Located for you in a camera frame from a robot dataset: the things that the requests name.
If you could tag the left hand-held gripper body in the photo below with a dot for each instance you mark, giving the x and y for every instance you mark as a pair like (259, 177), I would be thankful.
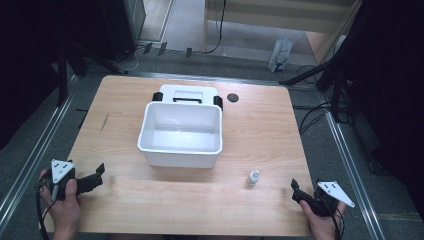
(61, 170)

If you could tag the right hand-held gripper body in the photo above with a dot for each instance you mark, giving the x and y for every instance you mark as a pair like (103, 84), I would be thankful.
(328, 196)

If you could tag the small white dropper bottle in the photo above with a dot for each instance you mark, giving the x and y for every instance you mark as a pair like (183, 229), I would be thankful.
(252, 179)

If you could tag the white plastic storage box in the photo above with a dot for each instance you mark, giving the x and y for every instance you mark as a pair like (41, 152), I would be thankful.
(181, 133)

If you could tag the person's right hand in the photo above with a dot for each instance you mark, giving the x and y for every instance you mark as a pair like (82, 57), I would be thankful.
(320, 225)

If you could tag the person's left hand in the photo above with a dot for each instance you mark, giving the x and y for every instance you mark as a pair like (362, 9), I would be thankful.
(66, 210)

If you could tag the black tripod stand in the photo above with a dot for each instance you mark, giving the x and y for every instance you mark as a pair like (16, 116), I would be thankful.
(333, 71)
(63, 73)

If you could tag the black round table grommet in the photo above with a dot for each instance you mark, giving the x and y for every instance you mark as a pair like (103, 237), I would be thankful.
(232, 97)

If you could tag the black curtain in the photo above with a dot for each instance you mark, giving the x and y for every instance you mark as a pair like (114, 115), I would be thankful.
(390, 83)
(26, 50)

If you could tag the black floor tape strip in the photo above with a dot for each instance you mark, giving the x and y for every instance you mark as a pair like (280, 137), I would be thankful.
(189, 52)
(147, 48)
(162, 48)

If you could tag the white paper bag blue print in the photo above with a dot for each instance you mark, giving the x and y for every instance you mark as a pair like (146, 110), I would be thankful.
(280, 55)

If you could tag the dark cabinet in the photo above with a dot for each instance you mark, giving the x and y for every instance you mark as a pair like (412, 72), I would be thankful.
(123, 26)

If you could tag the light wooden furniture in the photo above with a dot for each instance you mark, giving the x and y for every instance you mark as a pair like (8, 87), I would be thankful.
(276, 13)

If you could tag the metal floor rail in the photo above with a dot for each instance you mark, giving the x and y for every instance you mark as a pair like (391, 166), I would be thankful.
(36, 150)
(353, 173)

